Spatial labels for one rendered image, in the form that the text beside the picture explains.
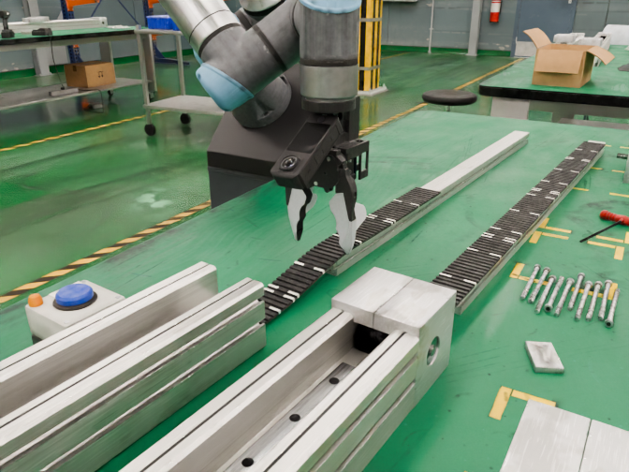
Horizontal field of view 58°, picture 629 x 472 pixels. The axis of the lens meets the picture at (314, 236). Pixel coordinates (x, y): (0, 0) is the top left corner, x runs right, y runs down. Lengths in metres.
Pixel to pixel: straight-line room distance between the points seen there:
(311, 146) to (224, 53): 0.19
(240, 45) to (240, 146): 0.54
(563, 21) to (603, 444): 11.24
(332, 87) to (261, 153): 0.59
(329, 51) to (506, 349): 0.41
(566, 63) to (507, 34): 9.10
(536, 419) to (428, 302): 0.18
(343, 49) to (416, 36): 11.58
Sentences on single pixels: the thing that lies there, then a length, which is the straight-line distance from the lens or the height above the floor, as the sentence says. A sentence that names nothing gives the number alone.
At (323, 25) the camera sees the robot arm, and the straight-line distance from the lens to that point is 0.73.
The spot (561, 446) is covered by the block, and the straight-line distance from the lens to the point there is 0.46.
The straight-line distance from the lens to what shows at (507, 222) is 1.00.
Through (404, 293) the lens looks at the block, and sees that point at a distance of 0.61.
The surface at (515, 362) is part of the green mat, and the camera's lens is 0.70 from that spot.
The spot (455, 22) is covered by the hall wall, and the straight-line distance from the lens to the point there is 12.05.
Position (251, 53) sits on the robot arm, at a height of 1.09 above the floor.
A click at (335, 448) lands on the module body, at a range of 0.47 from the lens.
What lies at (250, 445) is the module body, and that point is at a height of 0.82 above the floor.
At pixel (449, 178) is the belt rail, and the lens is 1.21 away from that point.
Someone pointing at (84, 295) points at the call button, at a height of 0.85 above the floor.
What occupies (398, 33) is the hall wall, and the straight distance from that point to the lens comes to 12.45.
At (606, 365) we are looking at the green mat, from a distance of 0.73.
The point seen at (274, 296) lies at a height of 0.79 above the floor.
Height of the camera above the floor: 1.17
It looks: 23 degrees down
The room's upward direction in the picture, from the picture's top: straight up
